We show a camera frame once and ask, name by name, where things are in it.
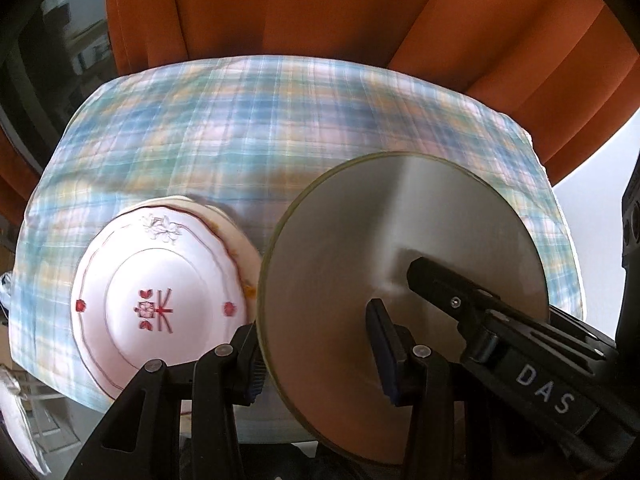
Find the orange curtain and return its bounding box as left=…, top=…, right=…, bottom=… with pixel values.
left=105, top=0, right=640, bottom=186
left=0, top=125, right=56, bottom=231

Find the white floral bowl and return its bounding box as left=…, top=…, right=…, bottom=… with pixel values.
left=256, top=152, right=551, bottom=466

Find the dark glass window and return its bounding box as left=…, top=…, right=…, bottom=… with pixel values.
left=0, top=0, right=116, bottom=171

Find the pastel plaid tablecloth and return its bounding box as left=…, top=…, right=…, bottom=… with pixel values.
left=10, top=55, right=588, bottom=443

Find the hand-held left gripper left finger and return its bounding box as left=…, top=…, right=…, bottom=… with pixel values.
left=65, top=324, right=266, bottom=480

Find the small white red-motif plate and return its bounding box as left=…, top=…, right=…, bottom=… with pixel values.
left=70, top=196, right=258, bottom=401

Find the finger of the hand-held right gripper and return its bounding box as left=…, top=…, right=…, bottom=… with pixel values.
left=617, top=160, right=640, bottom=346
left=406, top=257, right=618, bottom=366

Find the round yellow floral plate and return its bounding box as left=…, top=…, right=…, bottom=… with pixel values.
left=190, top=200, right=266, bottom=311

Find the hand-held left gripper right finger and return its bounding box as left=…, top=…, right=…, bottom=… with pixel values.
left=366, top=298, right=468, bottom=480

